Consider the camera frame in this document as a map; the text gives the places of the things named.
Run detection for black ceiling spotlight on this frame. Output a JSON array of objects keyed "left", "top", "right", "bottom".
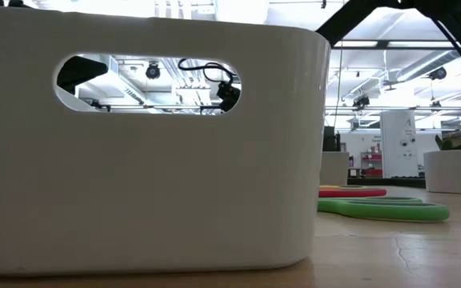
[
  {"left": 145, "top": 62, "right": 162, "bottom": 80},
  {"left": 428, "top": 66, "right": 448, "bottom": 81}
]

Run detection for green handled scissors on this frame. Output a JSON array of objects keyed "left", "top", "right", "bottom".
[{"left": 317, "top": 195, "right": 451, "bottom": 223}]

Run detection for grey plastic bin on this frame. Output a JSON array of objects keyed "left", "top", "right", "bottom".
[{"left": 319, "top": 150, "right": 351, "bottom": 186}]

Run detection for red shelf unit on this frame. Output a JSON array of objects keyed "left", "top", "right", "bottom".
[{"left": 359, "top": 150, "right": 384, "bottom": 178}]

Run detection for black aluminium table frame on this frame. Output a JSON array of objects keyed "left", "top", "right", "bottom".
[{"left": 347, "top": 175, "right": 427, "bottom": 190}]

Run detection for black ceiling device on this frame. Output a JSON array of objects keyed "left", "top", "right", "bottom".
[{"left": 352, "top": 94, "right": 371, "bottom": 110}]

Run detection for black monitor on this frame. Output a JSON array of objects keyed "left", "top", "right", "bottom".
[{"left": 322, "top": 126, "right": 342, "bottom": 153}]

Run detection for black overhead camera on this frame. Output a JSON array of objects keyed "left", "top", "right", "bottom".
[{"left": 215, "top": 79, "right": 243, "bottom": 113}]

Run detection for red handled scissors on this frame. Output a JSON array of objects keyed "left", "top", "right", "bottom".
[{"left": 318, "top": 186, "right": 388, "bottom": 198}]

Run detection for white pot with green plant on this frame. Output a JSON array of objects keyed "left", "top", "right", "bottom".
[{"left": 423, "top": 134, "right": 461, "bottom": 195}]

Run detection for black camera cable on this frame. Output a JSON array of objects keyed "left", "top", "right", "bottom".
[{"left": 177, "top": 58, "right": 238, "bottom": 86}]

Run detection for white column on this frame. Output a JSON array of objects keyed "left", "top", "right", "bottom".
[{"left": 379, "top": 110, "right": 419, "bottom": 179}]

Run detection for white plastic bin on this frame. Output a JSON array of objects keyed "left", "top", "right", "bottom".
[{"left": 0, "top": 6, "right": 332, "bottom": 278}]

